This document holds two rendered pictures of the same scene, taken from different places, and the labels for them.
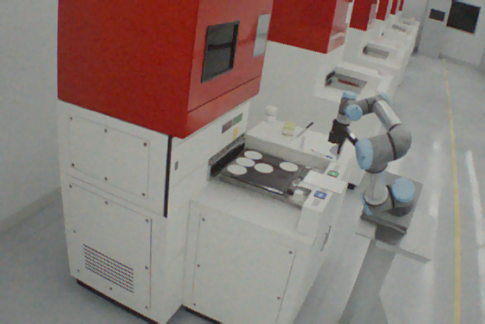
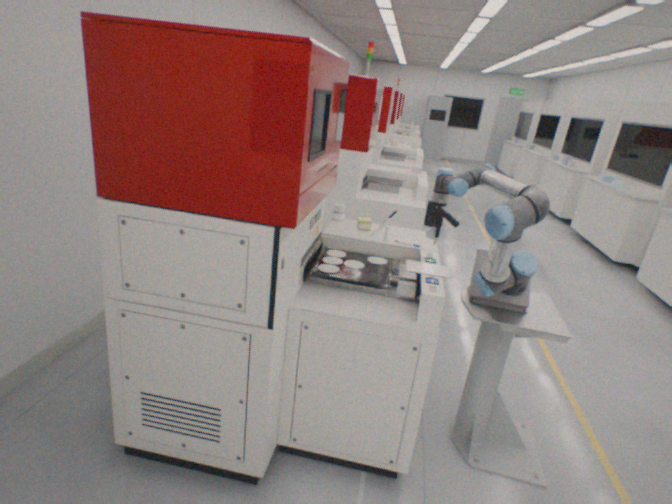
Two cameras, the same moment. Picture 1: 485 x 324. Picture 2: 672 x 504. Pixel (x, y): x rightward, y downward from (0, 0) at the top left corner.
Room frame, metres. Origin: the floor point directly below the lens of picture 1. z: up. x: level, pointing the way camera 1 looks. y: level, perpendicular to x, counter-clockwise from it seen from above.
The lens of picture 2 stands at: (0.21, 0.42, 1.68)
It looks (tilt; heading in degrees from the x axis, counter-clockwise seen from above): 21 degrees down; 347
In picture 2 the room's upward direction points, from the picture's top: 7 degrees clockwise
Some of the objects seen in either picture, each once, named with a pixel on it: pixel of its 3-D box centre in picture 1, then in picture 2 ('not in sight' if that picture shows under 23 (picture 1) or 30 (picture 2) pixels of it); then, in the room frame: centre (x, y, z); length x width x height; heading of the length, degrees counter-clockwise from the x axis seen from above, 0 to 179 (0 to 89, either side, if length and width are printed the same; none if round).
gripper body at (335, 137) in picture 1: (339, 132); (435, 214); (2.04, -0.46, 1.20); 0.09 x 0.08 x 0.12; 68
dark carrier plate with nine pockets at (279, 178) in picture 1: (263, 168); (354, 264); (2.11, -0.12, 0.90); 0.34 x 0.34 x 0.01; 69
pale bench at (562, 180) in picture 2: not in sight; (590, 161); (7.18, -5.69, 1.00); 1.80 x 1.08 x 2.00; 159
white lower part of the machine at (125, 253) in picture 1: (152, 223); (226, 348); (2.13, 0.48, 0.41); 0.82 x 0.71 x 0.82; 159
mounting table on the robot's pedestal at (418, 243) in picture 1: (392, 232); (505, 315); (1.87, -0.85, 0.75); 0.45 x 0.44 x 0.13; 66
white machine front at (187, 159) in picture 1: (212, 147); (302, 246); (2.01, 0.16, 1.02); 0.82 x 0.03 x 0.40; 159
